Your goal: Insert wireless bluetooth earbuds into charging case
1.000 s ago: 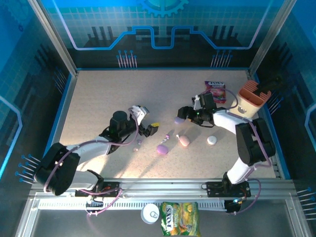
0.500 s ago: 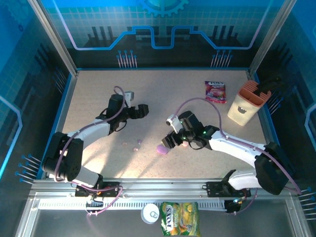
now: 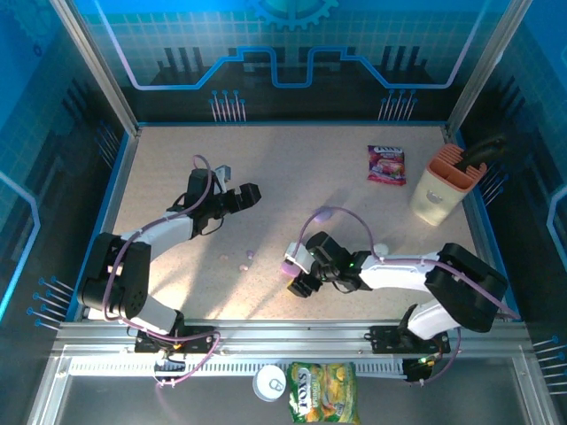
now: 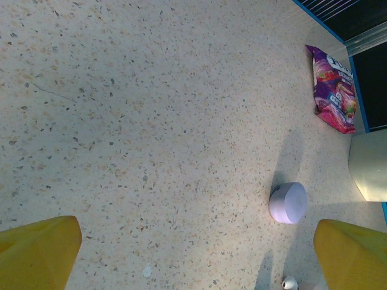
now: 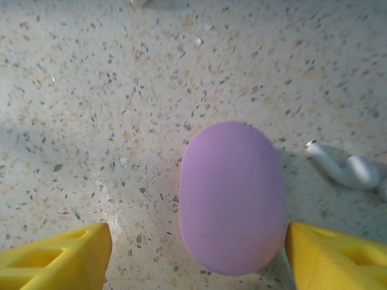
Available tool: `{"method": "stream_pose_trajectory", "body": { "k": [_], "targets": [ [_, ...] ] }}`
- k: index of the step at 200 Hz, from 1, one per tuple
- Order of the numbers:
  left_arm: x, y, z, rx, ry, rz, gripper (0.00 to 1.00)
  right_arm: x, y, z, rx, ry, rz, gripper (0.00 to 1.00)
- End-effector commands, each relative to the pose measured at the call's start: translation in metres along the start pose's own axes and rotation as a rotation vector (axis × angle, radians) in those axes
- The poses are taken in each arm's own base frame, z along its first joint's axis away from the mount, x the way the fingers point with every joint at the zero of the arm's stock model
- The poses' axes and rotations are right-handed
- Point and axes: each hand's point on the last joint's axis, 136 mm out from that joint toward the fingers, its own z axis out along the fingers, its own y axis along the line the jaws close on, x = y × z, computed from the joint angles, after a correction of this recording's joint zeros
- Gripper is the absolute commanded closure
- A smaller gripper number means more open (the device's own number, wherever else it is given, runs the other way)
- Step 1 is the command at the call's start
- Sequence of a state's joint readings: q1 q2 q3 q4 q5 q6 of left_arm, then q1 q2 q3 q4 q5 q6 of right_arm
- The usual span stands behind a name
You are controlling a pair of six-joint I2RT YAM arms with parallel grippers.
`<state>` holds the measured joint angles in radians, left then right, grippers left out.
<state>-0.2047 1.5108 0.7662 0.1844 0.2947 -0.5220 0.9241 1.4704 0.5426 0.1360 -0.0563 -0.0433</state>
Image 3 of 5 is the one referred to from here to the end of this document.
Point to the purple earbud charging case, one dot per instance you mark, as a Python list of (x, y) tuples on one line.
[(288, 268)]

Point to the white round tin lid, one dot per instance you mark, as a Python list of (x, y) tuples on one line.
[(269, 383)]

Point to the yellow green candy bag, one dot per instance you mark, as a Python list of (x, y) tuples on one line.
[(323, 391)]

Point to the purple candy bag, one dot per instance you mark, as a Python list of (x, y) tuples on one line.
[(386, 164)]

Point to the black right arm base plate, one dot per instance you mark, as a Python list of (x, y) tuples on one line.
[(385, 338)]

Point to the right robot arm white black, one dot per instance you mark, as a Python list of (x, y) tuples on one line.
[(398, 272)]

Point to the white earbud charging case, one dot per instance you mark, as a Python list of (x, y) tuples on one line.
[(382, 248)]

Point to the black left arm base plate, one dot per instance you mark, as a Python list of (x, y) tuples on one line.
[(195, 341)]

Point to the cream knife block orange top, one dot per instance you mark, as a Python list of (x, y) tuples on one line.
[(436, 199)]

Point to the aluminium frame post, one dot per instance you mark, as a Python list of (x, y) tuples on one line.
[(487, 66), (95, 66)]

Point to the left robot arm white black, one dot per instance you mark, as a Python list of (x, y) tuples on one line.
[(115, 274)]

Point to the aluminium frame rail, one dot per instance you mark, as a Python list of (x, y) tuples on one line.
[(292, 334)]

